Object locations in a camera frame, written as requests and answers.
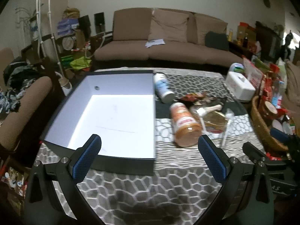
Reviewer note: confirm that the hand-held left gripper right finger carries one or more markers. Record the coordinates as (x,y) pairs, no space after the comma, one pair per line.
(212,159)

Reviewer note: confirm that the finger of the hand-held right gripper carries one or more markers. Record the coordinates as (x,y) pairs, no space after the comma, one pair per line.
(252,151)

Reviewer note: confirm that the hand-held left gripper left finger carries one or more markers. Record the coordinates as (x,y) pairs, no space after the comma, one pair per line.
(85,159)

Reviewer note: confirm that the clear plastic cutlery packet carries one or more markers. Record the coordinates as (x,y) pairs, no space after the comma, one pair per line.
(226,126)
(203,121)

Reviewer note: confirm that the golden tin can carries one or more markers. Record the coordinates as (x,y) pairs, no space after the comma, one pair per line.
(214,121)

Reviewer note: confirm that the orange spice jar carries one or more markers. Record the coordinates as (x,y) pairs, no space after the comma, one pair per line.
(185,124)

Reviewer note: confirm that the white stick-shaped tube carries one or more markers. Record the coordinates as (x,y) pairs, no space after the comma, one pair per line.
(213,108)

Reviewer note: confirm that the black box with white inside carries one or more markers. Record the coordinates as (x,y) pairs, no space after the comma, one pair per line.
(117,117)

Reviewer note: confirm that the dark snack packet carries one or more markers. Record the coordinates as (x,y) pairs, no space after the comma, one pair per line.
(214,100)

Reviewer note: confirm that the red brown snack packet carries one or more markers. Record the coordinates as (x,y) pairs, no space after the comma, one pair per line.
(192,97)

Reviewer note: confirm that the white bottle with blue label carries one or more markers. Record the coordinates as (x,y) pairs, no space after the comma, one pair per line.
(162,86)

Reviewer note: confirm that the wicker basket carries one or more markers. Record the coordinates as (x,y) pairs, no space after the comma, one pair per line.
(260,121)

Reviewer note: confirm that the red snack packets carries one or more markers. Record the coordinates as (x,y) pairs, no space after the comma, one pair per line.
(273,91)

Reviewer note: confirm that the white tissue box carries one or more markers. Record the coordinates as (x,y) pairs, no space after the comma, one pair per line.
(239,86)

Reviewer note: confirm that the brown armchair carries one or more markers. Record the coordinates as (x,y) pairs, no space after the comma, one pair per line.
(28,112)

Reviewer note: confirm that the red and white bag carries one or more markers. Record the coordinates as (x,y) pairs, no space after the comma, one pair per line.
(254,73)

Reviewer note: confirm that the green white wipes pack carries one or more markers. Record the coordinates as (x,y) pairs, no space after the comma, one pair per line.
(236,67)

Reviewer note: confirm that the green bag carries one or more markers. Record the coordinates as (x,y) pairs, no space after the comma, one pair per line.
(80,62)

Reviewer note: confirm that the pile of clothes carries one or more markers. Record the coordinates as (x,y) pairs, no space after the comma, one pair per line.
(16,79)

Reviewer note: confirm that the dark wooden cabinet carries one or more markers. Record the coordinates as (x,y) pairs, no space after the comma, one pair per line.
(267,39)

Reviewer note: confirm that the brown sofa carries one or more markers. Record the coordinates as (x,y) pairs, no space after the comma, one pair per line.
(164,54)

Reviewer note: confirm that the dark sofa cushion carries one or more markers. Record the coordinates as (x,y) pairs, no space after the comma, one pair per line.
(216,41)

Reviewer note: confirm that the white papers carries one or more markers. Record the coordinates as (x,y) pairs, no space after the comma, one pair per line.
(154,43)

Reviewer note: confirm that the black speaker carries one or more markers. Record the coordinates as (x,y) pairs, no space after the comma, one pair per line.
(99,21)
(84,25)

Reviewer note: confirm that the stack of blue packages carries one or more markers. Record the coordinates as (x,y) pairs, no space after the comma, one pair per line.
(66,25)

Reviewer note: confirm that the white pole rack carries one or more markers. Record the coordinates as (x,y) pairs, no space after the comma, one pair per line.
(50,28)

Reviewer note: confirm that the beige sofa cushion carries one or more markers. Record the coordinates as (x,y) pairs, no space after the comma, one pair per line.
(168,27)

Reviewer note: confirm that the round wall ornament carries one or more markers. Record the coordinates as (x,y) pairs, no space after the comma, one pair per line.
(266,1)

